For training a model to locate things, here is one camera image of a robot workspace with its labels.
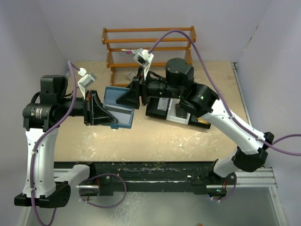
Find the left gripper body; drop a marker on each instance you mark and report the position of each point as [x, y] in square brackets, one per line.
[87, 108]

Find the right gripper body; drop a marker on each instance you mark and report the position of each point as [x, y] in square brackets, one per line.
[143, 85]

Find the blue card holder wallet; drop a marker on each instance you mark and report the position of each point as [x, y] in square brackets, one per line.
[111, 95]

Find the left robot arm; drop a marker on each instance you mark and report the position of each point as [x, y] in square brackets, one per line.
[42, 117]

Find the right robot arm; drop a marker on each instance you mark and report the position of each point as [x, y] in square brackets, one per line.
[202, 102]

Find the white card in tray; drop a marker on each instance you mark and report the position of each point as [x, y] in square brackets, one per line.
[163, 104]

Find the small clear plastic box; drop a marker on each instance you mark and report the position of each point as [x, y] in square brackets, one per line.
[131, 75]

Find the black and white organizer tray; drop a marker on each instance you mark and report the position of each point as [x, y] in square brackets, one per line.
[169, 115]

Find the wooden three-tier shelf rack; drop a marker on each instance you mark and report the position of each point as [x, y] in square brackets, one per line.
[188, 38]

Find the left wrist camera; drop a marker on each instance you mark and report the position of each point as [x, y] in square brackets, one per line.
[85, 80]

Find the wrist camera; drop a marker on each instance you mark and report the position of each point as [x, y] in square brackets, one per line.
[144, 59]
[85, 80]

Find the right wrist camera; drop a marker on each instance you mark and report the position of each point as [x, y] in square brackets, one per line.
[144, 59]

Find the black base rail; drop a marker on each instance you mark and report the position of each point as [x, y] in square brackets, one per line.
[155, 177]

